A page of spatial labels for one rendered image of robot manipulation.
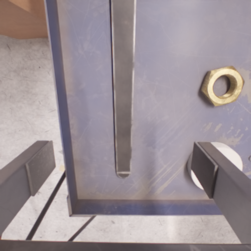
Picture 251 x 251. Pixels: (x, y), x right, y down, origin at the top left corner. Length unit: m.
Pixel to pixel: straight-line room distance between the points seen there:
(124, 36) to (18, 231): 1.81
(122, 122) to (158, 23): 0.13
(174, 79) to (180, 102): 0.03
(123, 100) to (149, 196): 0.16
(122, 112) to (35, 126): 1.12
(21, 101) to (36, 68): 0.24
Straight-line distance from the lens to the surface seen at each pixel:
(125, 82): 0.24
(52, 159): 0.17
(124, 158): 0.27
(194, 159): 0.16
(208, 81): 0.25
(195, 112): 0.27
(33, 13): 0.79
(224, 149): 0.28
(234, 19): 0.28
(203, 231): 1.78
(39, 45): 1.24
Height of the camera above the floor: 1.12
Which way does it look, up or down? 72 degrees down
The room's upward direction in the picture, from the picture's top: 177 degrees counter-clockwise
